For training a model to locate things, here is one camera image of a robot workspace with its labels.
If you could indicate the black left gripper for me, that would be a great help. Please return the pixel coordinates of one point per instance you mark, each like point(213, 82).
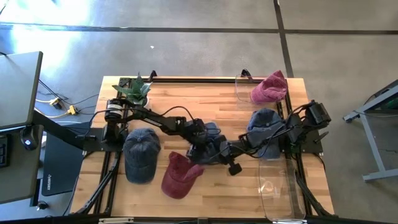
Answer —
point(205, 140)

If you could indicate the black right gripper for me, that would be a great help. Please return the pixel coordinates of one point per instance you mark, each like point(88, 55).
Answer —
point(231, 151)

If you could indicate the blue denim baseball cap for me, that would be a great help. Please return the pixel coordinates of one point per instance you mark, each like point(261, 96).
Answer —
point(264, 119)
point(213, 128)

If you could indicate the dark blue-grey baseball cap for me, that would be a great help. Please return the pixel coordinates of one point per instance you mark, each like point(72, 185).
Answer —
point(141, 155)

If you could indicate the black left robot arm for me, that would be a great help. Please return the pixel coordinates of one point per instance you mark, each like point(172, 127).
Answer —
point(155, 119)

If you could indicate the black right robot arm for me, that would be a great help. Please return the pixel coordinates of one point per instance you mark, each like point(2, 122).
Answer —
point(317, 113)

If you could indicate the clear plastic bin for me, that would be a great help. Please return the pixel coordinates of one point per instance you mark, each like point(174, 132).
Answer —
point(242, 90)
point(280, 193)

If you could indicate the green plant in white pot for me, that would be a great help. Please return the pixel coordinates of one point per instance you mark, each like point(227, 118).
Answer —
point(135, 90)

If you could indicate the black closed laptop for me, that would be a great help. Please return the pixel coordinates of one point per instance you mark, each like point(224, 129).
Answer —
point(62, 174)

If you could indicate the black diagonal support beam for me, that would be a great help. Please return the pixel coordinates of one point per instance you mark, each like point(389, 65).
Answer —
point(56, 130)

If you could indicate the grey metal table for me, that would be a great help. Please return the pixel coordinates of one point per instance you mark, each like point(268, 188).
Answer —
point(371, 143)

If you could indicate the black gantry bar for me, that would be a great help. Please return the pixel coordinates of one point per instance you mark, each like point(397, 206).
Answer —
point(62, 221)

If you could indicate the black caster wheel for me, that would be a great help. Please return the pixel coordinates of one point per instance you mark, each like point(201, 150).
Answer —
point(42, 205)

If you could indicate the black computer mouse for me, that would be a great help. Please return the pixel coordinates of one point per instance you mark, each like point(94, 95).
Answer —
point(28, 138)

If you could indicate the grey desk surface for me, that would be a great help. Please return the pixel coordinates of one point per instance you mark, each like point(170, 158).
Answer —
point(18, 180)

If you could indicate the grey raised desk top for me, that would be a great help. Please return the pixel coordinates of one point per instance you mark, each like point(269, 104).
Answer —
point(18, 90)

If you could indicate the black keyboard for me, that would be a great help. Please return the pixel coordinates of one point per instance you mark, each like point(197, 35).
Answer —
point(3, 152)

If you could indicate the black aluminium table frame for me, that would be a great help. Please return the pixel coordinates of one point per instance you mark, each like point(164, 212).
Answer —
point(192, 80)

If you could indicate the black curved bracket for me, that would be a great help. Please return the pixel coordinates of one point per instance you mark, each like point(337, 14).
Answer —
point(246, 74)
point(152, 75)

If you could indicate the silver metal bracket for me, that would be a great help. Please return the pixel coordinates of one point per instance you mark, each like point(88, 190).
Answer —
point(289, 221)
point(115, 220)

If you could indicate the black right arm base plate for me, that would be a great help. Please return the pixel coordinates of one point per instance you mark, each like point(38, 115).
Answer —
point(314, 147)

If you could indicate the black diagonal frame brace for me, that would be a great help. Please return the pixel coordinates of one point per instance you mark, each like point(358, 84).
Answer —
point(99, 186)
point(314, 199)

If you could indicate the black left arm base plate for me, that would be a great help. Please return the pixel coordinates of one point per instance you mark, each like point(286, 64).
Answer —
point(93, 143)

